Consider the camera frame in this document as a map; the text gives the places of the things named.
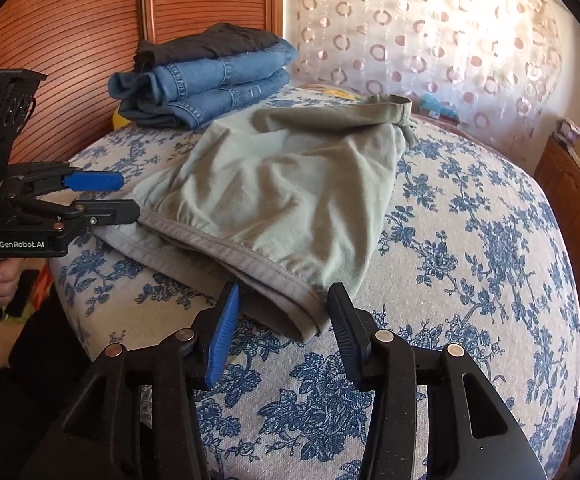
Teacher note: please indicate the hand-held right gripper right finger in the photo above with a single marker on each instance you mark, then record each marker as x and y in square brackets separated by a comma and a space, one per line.
[347, 340]

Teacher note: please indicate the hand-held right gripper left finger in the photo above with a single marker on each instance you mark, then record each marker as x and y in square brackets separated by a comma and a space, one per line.
[222, 340]

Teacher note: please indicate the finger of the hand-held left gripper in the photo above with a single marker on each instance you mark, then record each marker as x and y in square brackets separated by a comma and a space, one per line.
[114, 212]
[94, 181]

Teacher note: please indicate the grey-green pants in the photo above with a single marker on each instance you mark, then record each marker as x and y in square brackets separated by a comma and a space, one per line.
[280, 185]

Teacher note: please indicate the folded black pants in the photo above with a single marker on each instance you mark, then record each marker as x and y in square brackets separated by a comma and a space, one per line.
[209, 40]

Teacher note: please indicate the yellow object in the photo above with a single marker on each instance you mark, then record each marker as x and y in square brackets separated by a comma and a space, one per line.
[118, 120]

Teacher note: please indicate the blue floral bedspread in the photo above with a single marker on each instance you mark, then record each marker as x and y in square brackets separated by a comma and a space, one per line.
[470, 260]

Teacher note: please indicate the folded blue jeans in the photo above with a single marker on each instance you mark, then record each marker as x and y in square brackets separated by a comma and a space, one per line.
[219, 101]
[219, 72]

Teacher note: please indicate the wooden slatted wardrobe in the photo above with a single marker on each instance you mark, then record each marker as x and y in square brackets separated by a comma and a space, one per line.
[69, 20]

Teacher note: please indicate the colourful floral blanket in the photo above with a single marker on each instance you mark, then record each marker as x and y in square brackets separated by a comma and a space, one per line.
[342, 93]

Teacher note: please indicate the stack of papers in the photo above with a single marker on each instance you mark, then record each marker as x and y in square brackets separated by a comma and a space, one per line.
[572, 130]

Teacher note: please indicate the circle-patterned sheer curtain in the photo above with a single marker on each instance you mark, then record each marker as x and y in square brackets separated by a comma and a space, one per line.
[420, 35]

